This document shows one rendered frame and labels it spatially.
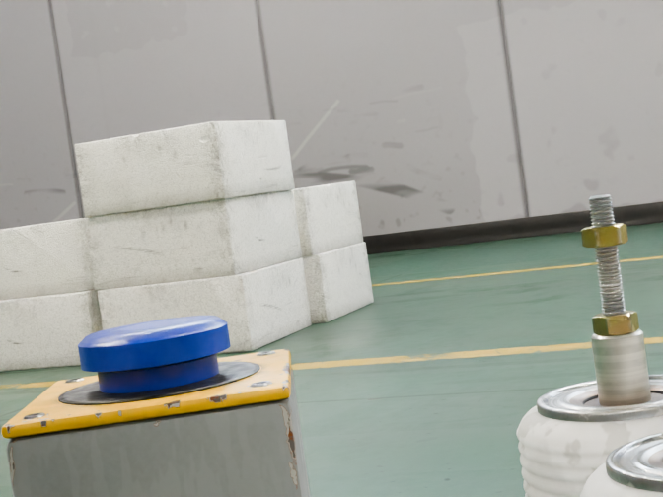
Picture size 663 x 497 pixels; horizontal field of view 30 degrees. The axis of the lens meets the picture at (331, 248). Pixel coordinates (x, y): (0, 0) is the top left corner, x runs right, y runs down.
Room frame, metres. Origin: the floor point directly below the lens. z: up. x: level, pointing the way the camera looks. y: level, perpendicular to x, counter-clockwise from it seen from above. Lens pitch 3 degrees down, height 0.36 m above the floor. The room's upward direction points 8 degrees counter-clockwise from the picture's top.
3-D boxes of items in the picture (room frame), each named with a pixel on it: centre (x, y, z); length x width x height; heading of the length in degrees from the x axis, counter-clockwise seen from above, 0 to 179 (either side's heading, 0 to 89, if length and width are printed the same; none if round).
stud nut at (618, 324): (0.52, -0.12, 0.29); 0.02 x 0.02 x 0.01; 87
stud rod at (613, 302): (0.52, -0.12, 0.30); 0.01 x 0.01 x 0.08
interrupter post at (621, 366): (0.52, -0.12, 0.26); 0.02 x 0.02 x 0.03
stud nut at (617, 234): (0.52, -0.12, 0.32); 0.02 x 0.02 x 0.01; 87
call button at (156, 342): (0.33, 0.05, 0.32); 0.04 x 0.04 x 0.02
